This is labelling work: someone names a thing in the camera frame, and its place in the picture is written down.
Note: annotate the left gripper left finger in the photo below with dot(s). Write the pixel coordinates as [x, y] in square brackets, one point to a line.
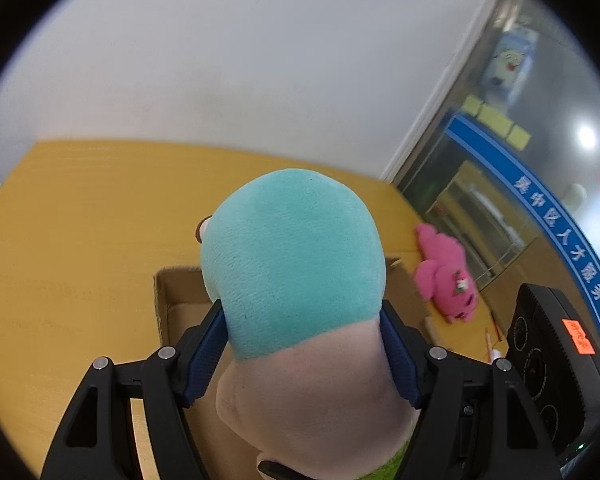
[95, 438]

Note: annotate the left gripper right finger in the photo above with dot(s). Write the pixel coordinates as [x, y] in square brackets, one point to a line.
[476, 420]

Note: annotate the teal and pink plush toy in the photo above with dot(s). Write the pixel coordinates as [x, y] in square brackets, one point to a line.
[295, 259]

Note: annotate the pink bear plush toy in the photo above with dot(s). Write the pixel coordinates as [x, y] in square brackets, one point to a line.
[443, 276]

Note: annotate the long cardboard box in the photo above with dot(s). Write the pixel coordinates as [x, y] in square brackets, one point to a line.
[181, 301]

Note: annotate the black tracking camera box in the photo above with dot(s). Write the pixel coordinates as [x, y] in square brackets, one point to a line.
[558, 361]

